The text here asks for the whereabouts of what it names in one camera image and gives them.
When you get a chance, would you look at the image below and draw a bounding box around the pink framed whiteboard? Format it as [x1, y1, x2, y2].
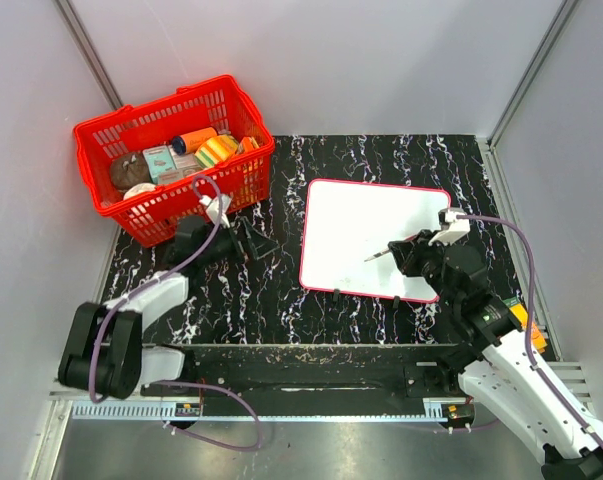
[299, 179, 451, 304]

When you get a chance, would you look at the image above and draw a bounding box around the pink white small box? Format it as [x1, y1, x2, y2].
[156, 151, 203, 185]

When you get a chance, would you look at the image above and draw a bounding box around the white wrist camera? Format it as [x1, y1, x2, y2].
[428, 207, 470, 246]
[199, 194, 232, 229]

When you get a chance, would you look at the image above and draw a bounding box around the aluminium rail frame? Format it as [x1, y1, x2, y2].
[28, 360, 595, 480]

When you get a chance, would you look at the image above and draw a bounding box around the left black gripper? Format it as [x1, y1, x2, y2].
[198, 217, 278, 267]

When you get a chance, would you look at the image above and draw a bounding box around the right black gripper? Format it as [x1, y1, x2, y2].
[388, 230, 460, 310]

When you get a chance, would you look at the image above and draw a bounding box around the orange small package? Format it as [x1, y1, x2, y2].
[236, 136, 259, 155]

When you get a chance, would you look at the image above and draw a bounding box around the red whiteboard marker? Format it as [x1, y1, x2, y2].
[364, 248, 390, 262]

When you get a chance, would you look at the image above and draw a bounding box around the white round lid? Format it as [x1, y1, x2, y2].
[123, 183, 156, 200]

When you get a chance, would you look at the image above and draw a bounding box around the orange blue cylinder can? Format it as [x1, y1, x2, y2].
[170, 127, 217, 155]

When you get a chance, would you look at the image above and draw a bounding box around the teal small box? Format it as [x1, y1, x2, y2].
[142, 145, 175, 184]

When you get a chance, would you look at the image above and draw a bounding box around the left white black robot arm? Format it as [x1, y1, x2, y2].
[57, 215, 278, 403]

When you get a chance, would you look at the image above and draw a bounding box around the red plastic shopping basket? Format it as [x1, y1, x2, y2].
[73, 74, 275, 248]

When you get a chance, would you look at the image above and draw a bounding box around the brown round bread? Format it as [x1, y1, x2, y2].
[109, 152, 151, 192]

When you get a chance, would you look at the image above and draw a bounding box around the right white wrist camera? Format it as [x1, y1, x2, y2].
[428, 207, 470, 246]

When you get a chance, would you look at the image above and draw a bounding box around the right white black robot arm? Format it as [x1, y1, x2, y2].
[388, 230, 603, 479]

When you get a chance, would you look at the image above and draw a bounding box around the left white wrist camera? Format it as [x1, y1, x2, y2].
[199, 194, 232, 229]

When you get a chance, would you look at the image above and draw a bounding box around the orange yellow tag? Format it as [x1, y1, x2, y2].
[500, 294, 550, 351]

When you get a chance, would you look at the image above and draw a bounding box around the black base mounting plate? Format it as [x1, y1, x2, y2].
[142, 345, 470, 420]

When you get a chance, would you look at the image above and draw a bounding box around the yellow green striped package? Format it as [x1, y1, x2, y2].
[195, 134, 239, 169]

